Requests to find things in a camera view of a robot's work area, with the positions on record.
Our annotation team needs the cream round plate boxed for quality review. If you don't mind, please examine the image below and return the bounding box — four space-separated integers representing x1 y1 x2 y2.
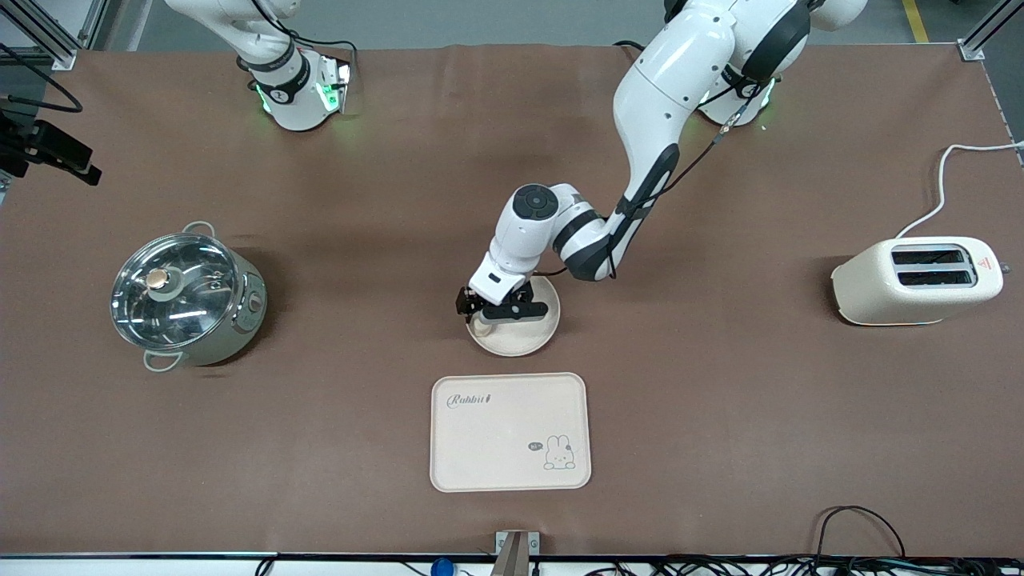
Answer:
465 274 562 358

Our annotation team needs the cream rabbit print tray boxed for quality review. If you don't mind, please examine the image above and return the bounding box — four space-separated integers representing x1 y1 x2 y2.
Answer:
430 372 593 494

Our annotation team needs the glass pot lid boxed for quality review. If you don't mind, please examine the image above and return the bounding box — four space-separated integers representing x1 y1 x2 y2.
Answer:
110 233 242 351

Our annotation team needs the silver electric cooking pot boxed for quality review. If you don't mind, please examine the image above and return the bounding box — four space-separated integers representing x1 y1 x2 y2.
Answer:
112 221 268 374

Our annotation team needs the brown table mat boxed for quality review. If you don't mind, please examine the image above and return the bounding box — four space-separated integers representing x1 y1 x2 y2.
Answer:
0 40 1024 559

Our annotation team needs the cream two-slot toaster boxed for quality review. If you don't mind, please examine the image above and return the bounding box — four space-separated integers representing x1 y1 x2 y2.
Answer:
830 235 1005 327

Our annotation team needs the aluminium frame profile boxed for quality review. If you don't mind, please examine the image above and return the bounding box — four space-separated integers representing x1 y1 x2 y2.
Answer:
0 0 110 70
955 0 1024 62

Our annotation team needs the metal table edge bracket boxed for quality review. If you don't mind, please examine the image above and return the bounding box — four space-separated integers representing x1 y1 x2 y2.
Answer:
494 530 541 576

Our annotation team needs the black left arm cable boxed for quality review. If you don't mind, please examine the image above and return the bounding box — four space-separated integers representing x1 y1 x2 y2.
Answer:
606 74 774 281

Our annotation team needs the black cable bundle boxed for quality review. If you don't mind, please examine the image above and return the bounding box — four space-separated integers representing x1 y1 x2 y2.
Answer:
582 554 1024 576

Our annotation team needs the black looped cable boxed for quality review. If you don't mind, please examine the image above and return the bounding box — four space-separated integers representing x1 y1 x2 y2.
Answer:
814 505 907 562

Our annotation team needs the white toaster power cable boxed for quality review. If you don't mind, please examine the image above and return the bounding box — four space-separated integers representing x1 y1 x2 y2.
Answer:
894 141 1024 240

